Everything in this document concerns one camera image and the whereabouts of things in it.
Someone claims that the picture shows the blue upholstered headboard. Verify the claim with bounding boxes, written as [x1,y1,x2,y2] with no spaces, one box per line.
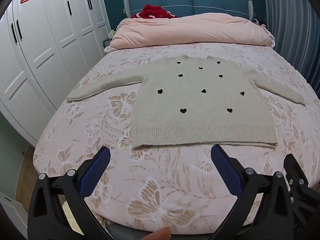
[123,0,253,20]

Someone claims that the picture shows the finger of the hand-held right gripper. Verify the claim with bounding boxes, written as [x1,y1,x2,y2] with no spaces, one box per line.
[283,153,320,233]

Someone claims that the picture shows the grey curtain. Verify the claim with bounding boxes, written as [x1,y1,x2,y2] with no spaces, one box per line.
[262,0,320,93]

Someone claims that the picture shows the pink duvet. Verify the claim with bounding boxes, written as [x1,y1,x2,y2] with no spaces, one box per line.
[104,12,275,53]

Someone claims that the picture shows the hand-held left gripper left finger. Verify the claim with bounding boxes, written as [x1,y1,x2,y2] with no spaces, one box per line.
[27,146,112,240]

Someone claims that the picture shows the red cloth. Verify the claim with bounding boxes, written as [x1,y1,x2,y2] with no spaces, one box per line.
[132,4,178,20]

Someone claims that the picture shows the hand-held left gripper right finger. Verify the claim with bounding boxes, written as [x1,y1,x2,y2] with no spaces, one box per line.
[211,144,298,240]

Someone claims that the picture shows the black and white plush toy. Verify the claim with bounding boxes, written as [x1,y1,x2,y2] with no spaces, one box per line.
[251,17,267,28]

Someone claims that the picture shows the bed with pink butterfly sheet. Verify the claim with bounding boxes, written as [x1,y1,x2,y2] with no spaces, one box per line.
[32,41,320,235]

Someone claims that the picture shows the beige knit sweater black hearts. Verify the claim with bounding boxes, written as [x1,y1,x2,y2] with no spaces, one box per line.
[66,54,307,150]

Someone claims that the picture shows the white wardrobe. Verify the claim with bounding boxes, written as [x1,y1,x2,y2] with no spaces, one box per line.
[0,0,110,147]

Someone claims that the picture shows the dark nightstand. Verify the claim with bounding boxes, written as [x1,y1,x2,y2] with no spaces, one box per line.
[102,37,115,53]

